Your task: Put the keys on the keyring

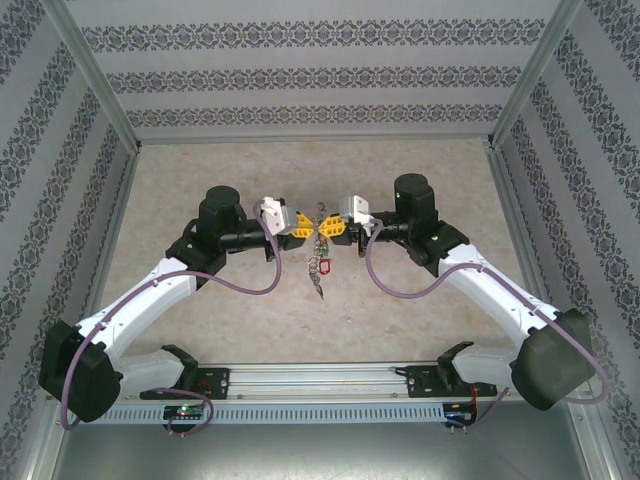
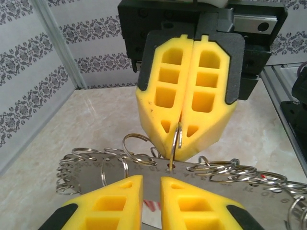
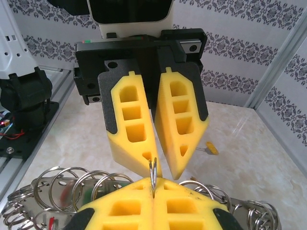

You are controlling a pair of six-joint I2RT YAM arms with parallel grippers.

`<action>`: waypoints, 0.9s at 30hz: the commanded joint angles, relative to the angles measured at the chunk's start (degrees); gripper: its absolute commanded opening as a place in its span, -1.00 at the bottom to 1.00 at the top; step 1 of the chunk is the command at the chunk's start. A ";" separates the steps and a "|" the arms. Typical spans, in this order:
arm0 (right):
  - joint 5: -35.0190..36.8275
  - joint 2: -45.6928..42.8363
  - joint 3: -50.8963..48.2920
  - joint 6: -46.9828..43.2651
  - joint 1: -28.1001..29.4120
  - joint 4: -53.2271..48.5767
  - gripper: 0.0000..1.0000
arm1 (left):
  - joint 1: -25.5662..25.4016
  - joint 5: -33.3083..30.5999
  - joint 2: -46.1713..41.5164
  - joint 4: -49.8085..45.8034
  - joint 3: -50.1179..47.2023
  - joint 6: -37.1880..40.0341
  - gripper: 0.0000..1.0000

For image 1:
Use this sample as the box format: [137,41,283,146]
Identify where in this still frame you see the grey slotted cable duct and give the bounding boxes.
[99,403,446,425]

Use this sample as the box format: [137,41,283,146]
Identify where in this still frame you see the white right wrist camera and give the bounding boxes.
[337,194,372,226]

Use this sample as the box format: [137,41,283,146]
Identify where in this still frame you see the aluminium rear frame rail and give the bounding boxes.
[139,133,494,146]

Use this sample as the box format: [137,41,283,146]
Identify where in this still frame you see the grey metal sheet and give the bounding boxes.
[29,422,616,480]

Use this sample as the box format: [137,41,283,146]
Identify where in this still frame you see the purple cable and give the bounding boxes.
[364,219,611,436]
[57,202,281,439]

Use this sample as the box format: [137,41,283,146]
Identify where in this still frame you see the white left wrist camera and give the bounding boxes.
[254,196,301,236]

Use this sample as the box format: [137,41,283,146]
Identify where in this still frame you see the black mount plate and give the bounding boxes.
[139,367,231,401]
[404,364,496,399]

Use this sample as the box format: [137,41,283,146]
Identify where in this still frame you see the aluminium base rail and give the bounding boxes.
[114,363,521,402]

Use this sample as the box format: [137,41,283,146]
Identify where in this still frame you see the aluminium frame post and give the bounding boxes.
[487,0,585,149]
[38,0,144,151]

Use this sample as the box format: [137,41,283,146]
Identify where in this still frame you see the metal key plate with rings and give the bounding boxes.
[305,201,334,302]

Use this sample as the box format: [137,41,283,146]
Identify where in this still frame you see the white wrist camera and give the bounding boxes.
[337,194,372,226]
[254,196,301,236]

